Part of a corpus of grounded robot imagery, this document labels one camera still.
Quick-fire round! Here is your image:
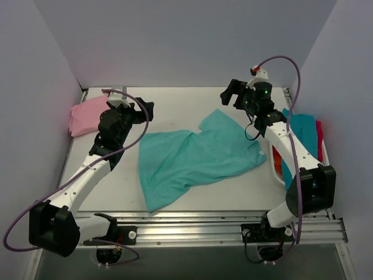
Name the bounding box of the mint green t-shirt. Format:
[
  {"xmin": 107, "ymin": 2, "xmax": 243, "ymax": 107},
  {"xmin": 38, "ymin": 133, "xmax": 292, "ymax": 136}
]
[{"xmin": 138, "ymin": 109, "xmax": 266, "ymax": 212}]

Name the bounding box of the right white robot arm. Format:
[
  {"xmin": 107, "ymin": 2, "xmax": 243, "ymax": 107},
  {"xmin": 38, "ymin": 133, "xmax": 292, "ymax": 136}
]
[{"xmin": 220, "ymin": 79, "xmax": 336, "ymax": 241}]

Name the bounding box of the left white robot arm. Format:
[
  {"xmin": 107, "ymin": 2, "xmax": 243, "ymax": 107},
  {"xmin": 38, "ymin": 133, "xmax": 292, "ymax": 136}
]
[{"xmin": 29, "ymin": 97, "xmax": 154, "ymax": 257}]

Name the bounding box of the folded pink t-shirt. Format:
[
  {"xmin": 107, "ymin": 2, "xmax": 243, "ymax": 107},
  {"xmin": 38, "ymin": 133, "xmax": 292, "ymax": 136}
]
[{"xmin": 69, "ymin": 95, "xmax": 109, "ymax": 137}]

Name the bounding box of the teal blue t-shirt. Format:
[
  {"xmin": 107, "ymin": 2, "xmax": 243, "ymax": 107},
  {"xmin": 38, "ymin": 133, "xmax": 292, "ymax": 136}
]
[{"xmin": 281, "ymin": 114, "xmax": 318, "ymax": 191}]

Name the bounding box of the orange t-shirt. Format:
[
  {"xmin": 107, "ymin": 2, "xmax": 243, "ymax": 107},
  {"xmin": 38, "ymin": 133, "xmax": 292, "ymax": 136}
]
[{"xmin": 273, "ymin": 154, "xmax": 282, "ymax": 175}]

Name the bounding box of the red t-shirt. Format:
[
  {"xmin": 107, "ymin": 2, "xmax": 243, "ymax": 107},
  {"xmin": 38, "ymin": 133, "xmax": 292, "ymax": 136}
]
[{"xmin": 315, "ymin": 120, "xmax": 323, "ymax": 162}]

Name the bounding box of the white laundry basket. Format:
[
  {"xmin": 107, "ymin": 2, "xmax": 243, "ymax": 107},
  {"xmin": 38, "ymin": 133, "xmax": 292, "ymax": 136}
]
[{"xmin": 269, "ymin": 141, "xmax": 330, "ymax": 187}]

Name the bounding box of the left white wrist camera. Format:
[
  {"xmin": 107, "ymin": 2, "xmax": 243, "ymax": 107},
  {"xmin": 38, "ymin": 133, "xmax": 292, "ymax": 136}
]
[{"xmin": 101, "ymin": 86, "xmax": 130, "ymax": 107}]

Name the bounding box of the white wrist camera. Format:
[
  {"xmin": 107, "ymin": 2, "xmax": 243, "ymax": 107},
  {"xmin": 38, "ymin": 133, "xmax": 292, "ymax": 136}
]
[
  {"xmin": 247, "ymin": 65, "xmax": 268, "ymax": 88},
  {"xmin": 101, "ymin": 86, "xmax": 130, "ymax": 107}
]

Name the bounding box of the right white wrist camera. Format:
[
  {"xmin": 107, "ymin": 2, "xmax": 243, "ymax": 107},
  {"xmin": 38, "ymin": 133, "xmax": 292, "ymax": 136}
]
[{"xmin": 247, "ymin": 65, "xmax": 268, "ymax": 88}]

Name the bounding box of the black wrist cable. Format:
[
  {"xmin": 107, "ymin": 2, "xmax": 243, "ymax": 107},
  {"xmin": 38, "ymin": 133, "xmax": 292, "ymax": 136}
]
[{"xmin": 244, "ymin": 112, "xmax": 262, "ymax": 142}]

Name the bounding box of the aluminium rail frame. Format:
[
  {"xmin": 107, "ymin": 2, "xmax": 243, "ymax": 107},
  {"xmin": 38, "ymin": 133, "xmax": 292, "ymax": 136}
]
[{"xmin": 30, "ymin": 87, "xmax": 349, "ymax": 280}]

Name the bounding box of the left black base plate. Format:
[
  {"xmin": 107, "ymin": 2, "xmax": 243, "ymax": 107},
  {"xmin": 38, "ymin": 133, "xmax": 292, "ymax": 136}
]
[{"xmin": 83, "ymin": 225, "xmax": 138, "ymax": 246}]

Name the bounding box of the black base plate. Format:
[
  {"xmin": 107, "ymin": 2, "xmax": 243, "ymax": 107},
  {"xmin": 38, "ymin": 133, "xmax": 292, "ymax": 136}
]
[
  {"xmin": 83, "ymin": 225, "xmax": 138, "ymax": 246},
  {"xmin": 240, "ymin": 223, "xmax": 294, "ymax": 243}
]

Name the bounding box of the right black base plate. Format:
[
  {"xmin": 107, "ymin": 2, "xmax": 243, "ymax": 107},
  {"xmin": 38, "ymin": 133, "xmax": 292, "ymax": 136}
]
[{"xmin": 240, "ymin": 223, "xmax": 294, "ymax": 243}]

